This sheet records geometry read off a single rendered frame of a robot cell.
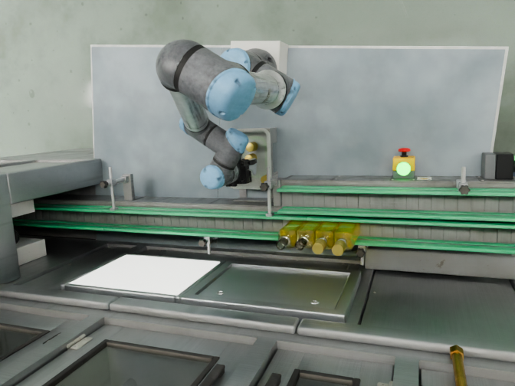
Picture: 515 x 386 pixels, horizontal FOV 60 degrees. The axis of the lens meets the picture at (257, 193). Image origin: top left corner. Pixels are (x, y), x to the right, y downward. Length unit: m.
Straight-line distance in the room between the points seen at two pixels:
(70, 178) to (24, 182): 0.23
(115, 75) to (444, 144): 1.32
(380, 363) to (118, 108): 1.46
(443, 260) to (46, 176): 1.44
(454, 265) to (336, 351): 0.62
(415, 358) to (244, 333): 0.40
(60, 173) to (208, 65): 1.06
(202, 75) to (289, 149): 0.78
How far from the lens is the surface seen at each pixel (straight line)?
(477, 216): 1.47
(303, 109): 1.68
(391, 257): 1.58
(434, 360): 1.09
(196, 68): 1.00
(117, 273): 1.61
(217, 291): 1.37
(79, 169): 1.99
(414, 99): 1.63
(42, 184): 1.85
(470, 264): 1.59
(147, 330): 1.28
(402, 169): 1.54
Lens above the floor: 2.38
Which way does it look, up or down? 68 degrees down
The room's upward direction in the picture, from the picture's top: 117 degrees counter-clockwise
